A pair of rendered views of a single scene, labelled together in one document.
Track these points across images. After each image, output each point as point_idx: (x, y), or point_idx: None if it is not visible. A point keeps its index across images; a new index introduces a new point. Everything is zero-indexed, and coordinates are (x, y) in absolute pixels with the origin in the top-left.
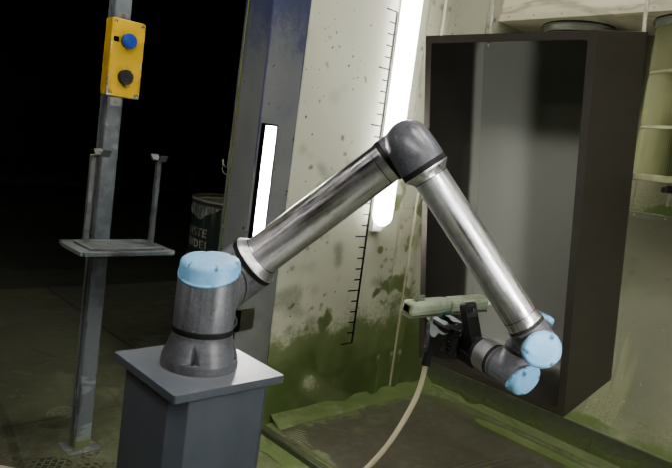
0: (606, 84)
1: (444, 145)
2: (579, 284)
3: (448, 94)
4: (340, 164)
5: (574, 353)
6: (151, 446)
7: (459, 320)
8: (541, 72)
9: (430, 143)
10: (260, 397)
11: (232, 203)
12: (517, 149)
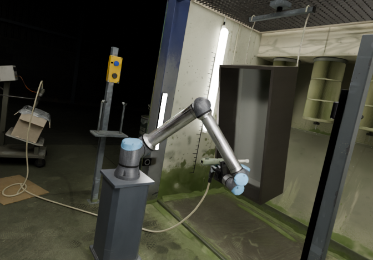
0: (278, 85)
1: (226, 103)
2: (267, 157)
3: (227, 85)
4: None
5: (265, 182)
6: (108, 201)
7: None
8: (262, 79)
9: (206, 105)
10: (146, 188)
11: (151, 120)
12: (253, 106)
